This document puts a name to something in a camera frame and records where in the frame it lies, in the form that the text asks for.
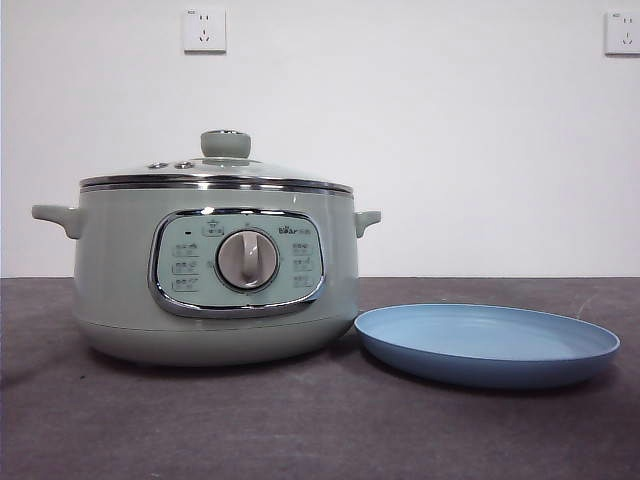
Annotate white wall socket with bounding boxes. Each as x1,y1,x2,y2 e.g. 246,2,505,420
182,8,227,54
603,10,640,56

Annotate blue round plate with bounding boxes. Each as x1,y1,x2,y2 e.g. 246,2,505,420
353,301,622,390

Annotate glass lid with green knob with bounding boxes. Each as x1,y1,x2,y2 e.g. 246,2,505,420
79,128,352,189

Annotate pale green electric steamer pot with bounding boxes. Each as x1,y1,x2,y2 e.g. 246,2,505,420
31,180,382,369

